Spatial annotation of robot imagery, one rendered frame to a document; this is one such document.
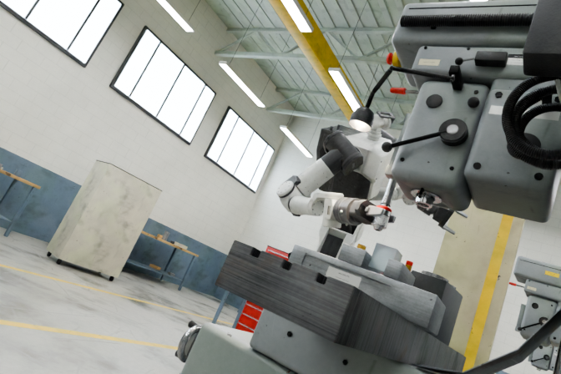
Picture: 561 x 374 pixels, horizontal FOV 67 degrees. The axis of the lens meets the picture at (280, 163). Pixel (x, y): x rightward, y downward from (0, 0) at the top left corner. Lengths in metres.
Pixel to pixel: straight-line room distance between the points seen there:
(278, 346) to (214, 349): 0.19
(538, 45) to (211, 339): 1.01
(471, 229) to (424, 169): 1.87
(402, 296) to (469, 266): 2.00
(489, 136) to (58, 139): 8.20
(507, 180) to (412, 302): 0.37
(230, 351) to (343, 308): 0.60
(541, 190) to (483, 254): 1.88
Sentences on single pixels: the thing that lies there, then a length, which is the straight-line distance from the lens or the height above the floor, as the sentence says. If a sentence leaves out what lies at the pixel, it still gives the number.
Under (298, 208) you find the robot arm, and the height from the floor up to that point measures 1.21.
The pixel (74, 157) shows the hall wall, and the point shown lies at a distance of 9.04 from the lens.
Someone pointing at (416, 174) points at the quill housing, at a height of 1.33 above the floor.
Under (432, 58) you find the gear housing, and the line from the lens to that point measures 1.34.
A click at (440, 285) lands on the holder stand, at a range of 1.51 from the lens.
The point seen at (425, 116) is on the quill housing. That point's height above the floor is 1.50.
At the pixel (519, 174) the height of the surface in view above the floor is 1.37.
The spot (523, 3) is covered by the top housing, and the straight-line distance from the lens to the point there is 1.40.
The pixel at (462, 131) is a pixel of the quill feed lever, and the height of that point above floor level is 1.45.
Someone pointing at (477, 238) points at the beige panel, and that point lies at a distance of 3.00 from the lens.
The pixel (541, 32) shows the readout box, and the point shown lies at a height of 1.56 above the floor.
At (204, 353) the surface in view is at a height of 0.70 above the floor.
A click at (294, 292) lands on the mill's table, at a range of 0.66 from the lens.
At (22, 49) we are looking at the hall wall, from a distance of 8.49.
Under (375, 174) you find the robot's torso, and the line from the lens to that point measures 1.83.
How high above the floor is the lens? 0.92
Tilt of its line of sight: 15 degrees up
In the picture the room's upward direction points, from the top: 24 degrees clockwise
